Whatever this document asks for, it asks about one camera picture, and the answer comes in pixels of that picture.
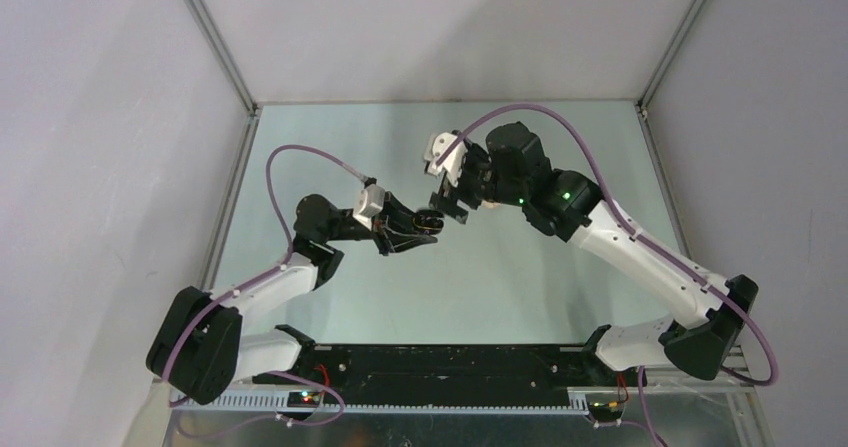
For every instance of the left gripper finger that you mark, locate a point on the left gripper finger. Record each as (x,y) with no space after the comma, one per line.
(402,242)
(398,216)

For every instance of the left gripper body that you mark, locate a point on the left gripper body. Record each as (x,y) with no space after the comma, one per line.
(381,235)

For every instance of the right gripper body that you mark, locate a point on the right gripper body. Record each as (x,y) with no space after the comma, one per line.
(475,180)

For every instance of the black earbud charging case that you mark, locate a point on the black earbud charging case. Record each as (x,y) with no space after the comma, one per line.
(428,222)

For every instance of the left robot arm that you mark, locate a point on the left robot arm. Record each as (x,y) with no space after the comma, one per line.
(203,344)

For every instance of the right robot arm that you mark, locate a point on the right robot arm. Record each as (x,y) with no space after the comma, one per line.
(511,168)

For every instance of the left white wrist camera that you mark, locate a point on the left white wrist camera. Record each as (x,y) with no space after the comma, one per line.
(369,204)

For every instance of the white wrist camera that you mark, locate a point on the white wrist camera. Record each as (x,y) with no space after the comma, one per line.
(369,204)
(444,155)

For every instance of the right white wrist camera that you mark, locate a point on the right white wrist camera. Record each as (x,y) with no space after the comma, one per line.
(444,155)

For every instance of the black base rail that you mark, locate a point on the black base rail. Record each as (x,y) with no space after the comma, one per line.
(458,376)

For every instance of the right aluminium frame post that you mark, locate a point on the right aluminium frame post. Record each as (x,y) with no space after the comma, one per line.
(679,36)

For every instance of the aluminium frame post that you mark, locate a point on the aluminium frame post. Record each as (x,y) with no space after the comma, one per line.
(220,50)
(679,36)

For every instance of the left aluminium frame post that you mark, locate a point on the left aluminium frame post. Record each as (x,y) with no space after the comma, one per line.
(220,50)

